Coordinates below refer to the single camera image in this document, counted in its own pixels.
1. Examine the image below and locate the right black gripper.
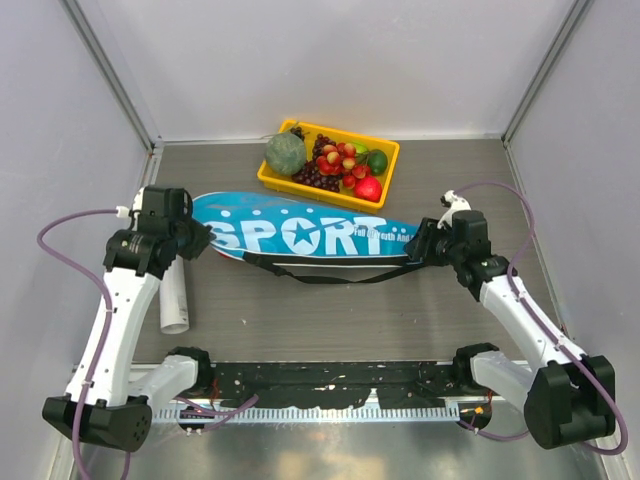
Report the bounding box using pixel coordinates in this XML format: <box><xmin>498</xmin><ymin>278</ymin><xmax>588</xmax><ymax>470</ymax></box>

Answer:
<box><xmin>404</xmin><ymin>217</ymin><xmax>465</xmax><ymax>267</ymax></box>

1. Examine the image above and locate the white shuttlecock tube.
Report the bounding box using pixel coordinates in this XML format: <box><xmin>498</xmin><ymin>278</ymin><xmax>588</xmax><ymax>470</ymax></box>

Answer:
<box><xmin>159</xmin><ymin>257</ymin><xmax>190</xmax><ymax>335</ymax></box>

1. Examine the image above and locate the blue racket cover bag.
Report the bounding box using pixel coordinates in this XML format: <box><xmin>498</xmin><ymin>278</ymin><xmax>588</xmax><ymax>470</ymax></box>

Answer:
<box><xmin>193</xmin><ymin>192</ymin><xmax>418</xmax><ymax>284</ymax></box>

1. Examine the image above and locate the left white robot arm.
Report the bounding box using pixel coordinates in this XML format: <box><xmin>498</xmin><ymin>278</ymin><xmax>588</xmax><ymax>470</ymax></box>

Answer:
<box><xmin>42</xmin><ymin>185</ymin><xmax>214</xmax><ymax>453</ymax></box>

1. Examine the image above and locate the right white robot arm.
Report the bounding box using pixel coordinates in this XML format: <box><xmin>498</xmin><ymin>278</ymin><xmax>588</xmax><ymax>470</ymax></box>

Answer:
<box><xmin>404</xmin><ymin>210</ymin><xmax>616</xmax><ymax>449</ymax></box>

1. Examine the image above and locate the red apple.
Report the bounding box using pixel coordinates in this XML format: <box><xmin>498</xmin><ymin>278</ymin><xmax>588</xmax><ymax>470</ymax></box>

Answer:
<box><xmin>353</xmin><ymin>176</ymin><xmax>383</xmax><ymax>203</ymax></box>

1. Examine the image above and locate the green lime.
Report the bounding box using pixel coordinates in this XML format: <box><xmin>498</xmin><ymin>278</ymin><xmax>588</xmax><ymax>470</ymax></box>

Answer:
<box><xmin>367</xmin><ymin>150</ymin><xmax>389</xmax><ymax>176</ymax></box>

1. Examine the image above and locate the yellow plastic fruit bin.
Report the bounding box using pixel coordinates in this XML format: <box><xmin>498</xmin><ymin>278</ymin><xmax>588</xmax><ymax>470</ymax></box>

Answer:
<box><xmin>257</xmin><ymin>119</ymin><xmax>400</xmax><ymax>213</ymax></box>

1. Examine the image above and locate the green melon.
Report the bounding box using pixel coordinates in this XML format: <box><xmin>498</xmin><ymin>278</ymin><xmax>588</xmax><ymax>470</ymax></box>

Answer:
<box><xmin>265</xmin><ymin>132</ymin><xmax>307</xmax><ymax>176</ymax></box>

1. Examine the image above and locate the dark purple grape bunch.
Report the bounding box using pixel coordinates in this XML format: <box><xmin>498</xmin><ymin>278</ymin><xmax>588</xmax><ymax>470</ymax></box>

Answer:
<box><xmin>291</xmin><ymin>133</ymin><xmax>342</xmax><ymax>193</ymax></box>

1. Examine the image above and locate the red cherry bunch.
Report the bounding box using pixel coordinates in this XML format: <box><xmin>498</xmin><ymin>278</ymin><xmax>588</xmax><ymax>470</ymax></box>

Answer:
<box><xmin>312</xmin><ymin>142</ymin><xmax>371</xmax><ymax>192</ymax></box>

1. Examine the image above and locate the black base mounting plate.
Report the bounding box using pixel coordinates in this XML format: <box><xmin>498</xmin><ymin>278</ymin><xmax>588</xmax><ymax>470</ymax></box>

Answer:
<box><xmin>182</xmin><ymin>361</ymin><xmax>491</xmax><ymax>410</ymax></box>

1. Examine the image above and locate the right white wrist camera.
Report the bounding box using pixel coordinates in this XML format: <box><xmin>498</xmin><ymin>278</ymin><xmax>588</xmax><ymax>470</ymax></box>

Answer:
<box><xmin>437</xmin><ymin>190</ymin><xmax>471</xmax><ymax>229</ymax></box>

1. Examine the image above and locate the aluminium frame post left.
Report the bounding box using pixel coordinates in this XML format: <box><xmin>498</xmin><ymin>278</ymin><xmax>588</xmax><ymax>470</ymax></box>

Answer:
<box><xmin>60</xmin><ymin>1</ymin><xmax>162</xmax><ymax>154</ymax></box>

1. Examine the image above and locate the aluminium frame post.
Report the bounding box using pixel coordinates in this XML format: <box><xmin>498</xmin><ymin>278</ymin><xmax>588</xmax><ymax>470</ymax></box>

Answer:
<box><xmin>501</xmin><ymin>0</ymin><xmax>594</xmax><ymax>149</ymax></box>
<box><xmin>60</xmin><ymin>1</ymin><xmax>162</xmax><ymax>154</ymax></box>

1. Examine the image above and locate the white slotted cable duct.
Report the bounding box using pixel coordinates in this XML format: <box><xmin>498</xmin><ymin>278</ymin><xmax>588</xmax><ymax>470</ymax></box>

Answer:
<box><xmin>154</xmin><ymin>404</ymin><xmax>461</xmax><ymax>424</ymax></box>

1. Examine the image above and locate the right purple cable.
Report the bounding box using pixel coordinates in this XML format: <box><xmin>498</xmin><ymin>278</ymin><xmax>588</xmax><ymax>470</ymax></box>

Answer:
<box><xmin>454</xmin><ymin>181</ymin><xmax>630</xmax><ymax>456</ymax></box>

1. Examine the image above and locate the aluminium frame post right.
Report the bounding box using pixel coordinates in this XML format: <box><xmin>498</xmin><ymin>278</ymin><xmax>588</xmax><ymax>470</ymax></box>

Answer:
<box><xmin>501</xmin><ymin>0</ymin><xmax>594</xmax><ymax>149</ymax></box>

